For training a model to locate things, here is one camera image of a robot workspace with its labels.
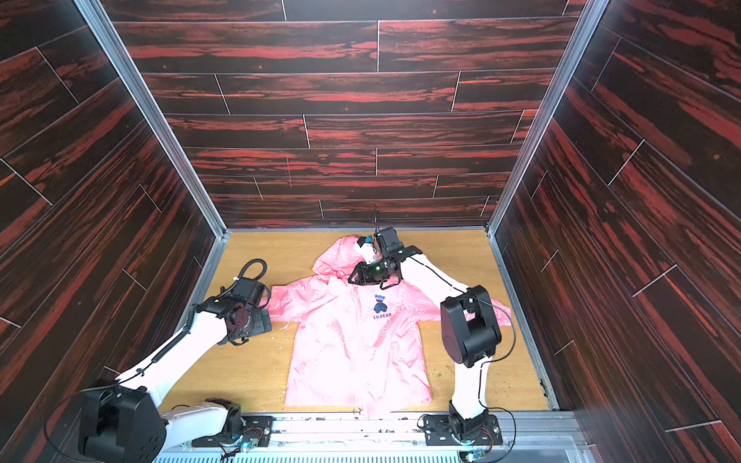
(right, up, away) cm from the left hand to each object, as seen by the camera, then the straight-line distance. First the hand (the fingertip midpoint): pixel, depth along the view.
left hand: (253, 327), depth 85 cm
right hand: (+31, +14, +6) cm, 35 cm away
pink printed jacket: (+30, -7, +4) cm, 31 cm away
